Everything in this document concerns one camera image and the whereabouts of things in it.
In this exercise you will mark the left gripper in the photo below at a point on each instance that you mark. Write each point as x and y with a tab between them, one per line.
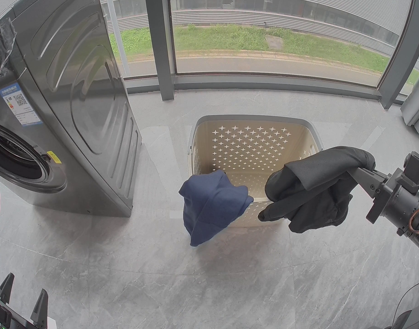
14	315

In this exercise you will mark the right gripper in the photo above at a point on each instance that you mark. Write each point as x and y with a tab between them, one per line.
397	200

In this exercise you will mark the black garment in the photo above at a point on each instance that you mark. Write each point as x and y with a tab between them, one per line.
319	183

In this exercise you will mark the cream laundry basket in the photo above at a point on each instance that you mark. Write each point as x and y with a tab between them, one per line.
250	149

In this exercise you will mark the grey washing machine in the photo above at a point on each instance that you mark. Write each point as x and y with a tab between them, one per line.
76	91

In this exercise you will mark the white curtain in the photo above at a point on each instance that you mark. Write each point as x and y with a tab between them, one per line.
417	105

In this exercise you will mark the dark blue garment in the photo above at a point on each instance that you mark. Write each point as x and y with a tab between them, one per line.
209	204

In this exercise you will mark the window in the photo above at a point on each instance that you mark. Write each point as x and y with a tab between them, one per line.
163	46

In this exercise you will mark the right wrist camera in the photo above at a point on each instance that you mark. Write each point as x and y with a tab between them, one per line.
414	170

